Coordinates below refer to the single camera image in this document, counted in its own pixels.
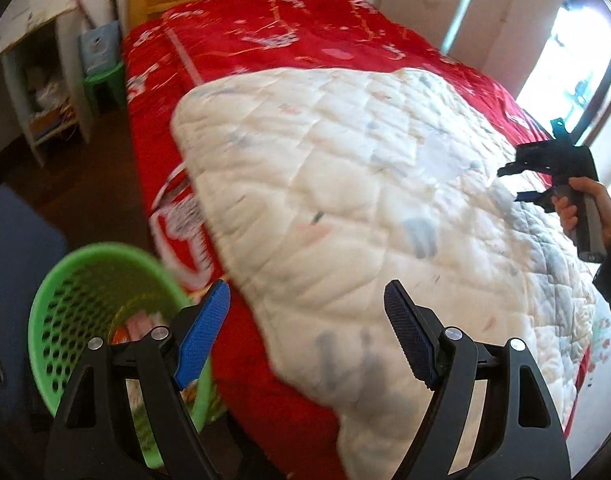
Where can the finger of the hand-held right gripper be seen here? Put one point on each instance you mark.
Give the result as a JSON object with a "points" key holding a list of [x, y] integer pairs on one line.
{"points": [[535, 197], [509, 167]]}

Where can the pink cardboard box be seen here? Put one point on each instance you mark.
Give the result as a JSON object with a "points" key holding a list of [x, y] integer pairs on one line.
{"points": [[140, 324]]}

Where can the white shelf desk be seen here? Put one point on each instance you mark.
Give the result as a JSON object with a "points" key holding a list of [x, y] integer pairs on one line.
{"points": [[30, 15]]}

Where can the person's right hand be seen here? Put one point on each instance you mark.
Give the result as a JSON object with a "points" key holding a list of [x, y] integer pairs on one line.
{"points": [[605, 210]]}

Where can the blue bag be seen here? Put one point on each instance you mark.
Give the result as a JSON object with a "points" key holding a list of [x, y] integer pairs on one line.
{"points": [[100, 45]]}

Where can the white quilted blanket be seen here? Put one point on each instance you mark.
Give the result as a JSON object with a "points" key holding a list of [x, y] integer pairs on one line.
{"points": [[335, 160]]}

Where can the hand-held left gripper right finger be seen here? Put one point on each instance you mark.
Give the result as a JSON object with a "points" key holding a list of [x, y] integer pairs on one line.
{"points": [[410, 335]]}

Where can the green plastic mesh basket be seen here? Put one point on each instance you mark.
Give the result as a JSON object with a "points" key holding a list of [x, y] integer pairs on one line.
{"points": [[50, 360]]}

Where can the window with dark frame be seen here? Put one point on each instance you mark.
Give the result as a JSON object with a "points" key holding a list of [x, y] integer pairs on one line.
{"points": [[570, 60]]}

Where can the white plastic bag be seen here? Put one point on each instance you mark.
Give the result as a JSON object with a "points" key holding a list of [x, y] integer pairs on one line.
{"points": [[45, 95]]}

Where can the green plastic stool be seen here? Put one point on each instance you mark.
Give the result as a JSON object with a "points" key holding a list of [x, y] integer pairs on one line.
{"points": [[105, 72]]}

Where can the light printed bed sheet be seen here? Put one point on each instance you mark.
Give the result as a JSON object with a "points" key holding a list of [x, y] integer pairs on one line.
{"points": [[598, 350]]}

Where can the white wardrobe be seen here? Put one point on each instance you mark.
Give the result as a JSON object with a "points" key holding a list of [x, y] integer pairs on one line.
{"points": [[425, 0]]}

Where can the dark blue cloth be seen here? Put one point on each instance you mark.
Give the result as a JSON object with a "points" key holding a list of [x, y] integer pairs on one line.
{"points": [[20, 260]]}

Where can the reddish wooden stick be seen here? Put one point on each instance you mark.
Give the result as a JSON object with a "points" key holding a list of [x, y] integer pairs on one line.
{"points": [[83, 9]]}

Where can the red printed bed cover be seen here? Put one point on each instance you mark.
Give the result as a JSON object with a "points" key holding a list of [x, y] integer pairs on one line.
{"points": [[225, 30]]}

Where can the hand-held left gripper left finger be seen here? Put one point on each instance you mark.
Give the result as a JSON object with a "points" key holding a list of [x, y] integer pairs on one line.
{"points": [[200, 340]]}

